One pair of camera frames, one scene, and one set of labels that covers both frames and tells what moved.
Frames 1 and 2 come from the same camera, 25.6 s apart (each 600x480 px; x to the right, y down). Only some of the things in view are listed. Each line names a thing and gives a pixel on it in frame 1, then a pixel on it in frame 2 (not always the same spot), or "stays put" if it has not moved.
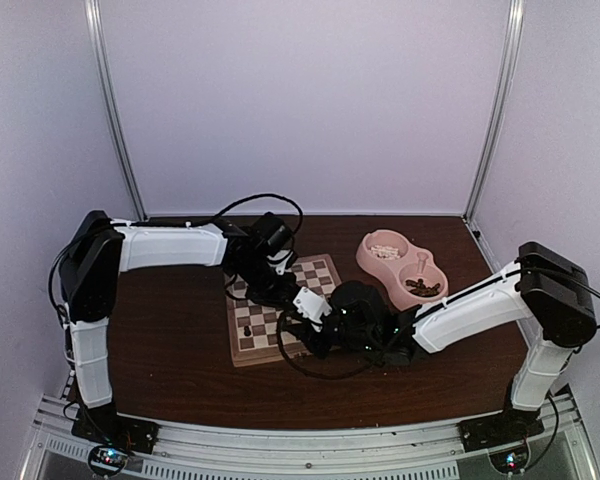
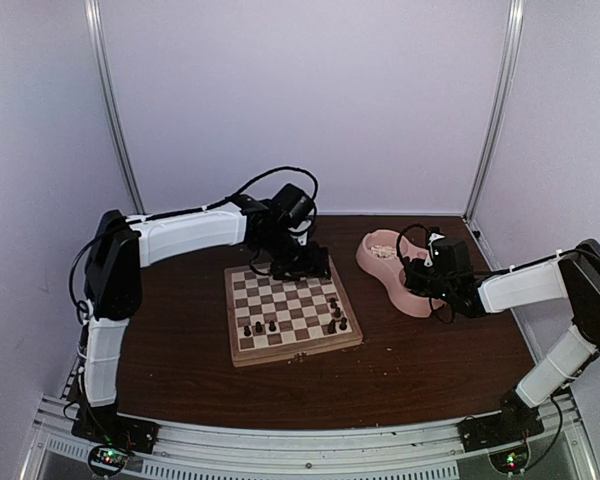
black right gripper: x=318 y=348 -> x=413 y=276
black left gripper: x=282 y=296 -> x=314 y=266
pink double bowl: x=414 y=275 stays put
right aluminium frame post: x=513 y=42 stays put
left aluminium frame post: x=113 y=114 stays put
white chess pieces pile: x=385 y=252 stays put
